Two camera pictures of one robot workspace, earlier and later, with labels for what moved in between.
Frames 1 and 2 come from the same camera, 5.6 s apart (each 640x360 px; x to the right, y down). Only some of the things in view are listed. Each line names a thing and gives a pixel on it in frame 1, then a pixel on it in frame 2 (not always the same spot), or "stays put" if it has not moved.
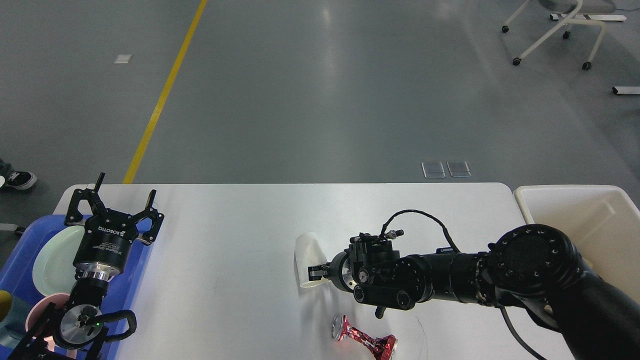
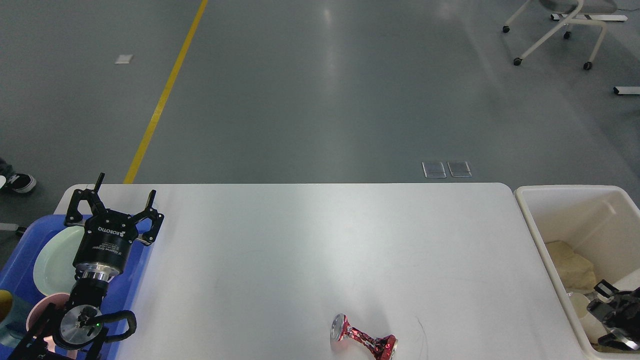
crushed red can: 383,346 stays put
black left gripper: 107,235 stays put
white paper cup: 309,252 → 630,282
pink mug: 39,308 stays put
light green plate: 53,272 stays put
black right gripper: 334,272 → 625,317
